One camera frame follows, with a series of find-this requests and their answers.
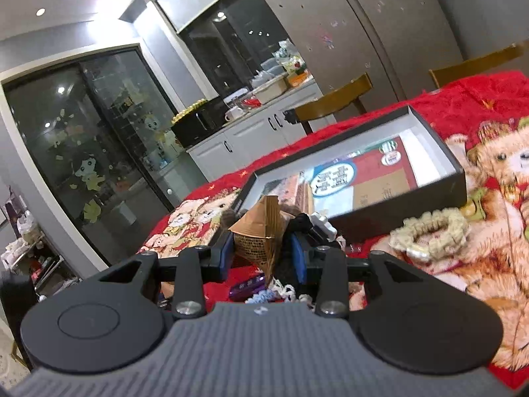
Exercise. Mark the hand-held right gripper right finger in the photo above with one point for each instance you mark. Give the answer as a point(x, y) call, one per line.
point(298, 262)

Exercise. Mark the printed plastic bag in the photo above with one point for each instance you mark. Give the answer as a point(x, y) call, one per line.
point(289, 60)

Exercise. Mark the black scrunchie with white trim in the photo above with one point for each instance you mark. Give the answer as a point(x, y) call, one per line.
point(285, 290)

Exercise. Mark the tray of yellow balls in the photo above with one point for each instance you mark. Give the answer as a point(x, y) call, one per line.
point(188, 109)

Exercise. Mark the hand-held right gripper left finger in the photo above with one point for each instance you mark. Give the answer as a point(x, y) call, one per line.
point(227, 256)

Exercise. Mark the glass sliding door with stickers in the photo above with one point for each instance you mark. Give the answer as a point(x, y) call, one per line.
point(82, 140)

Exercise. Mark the black cardboard box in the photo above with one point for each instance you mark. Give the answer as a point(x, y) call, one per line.
point(438, 182)

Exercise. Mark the orange tray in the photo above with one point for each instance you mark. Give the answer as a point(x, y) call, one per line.
point(298, 79)

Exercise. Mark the black microwave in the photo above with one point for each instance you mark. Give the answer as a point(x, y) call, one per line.
point(194, 126)

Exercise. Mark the white kitchen cabinet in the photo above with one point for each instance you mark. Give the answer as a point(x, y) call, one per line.
point(248, 137)

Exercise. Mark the beige plastic tub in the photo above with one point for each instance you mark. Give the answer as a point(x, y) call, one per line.
point(270, 88)

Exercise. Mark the cream scrunchie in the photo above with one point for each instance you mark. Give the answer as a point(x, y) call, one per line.
point(438, 231)

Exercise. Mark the wooden chair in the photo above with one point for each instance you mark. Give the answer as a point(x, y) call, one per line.
point(475, 68)
point(330, 100)

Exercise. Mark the white trash bin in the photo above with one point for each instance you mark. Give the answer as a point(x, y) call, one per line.
point(123, 214)

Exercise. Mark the grey refrigerator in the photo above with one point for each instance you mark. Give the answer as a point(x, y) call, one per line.
point(351, 29)

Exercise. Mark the white cup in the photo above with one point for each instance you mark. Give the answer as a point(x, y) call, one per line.
point(233, 114)

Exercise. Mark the purple lighter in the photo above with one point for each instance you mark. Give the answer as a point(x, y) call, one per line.
point(248, 286)

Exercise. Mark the red bear print blanket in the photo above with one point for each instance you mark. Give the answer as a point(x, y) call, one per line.
point(475, 103)

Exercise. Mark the cluttered storage rack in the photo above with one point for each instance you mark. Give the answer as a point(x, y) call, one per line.
point(29, 252)

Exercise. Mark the brown furry blue hair clip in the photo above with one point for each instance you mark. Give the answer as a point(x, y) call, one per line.
point(226, 220)

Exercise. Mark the lattice print brown paper packet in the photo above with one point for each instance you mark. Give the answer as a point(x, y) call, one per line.
point(258, 231)

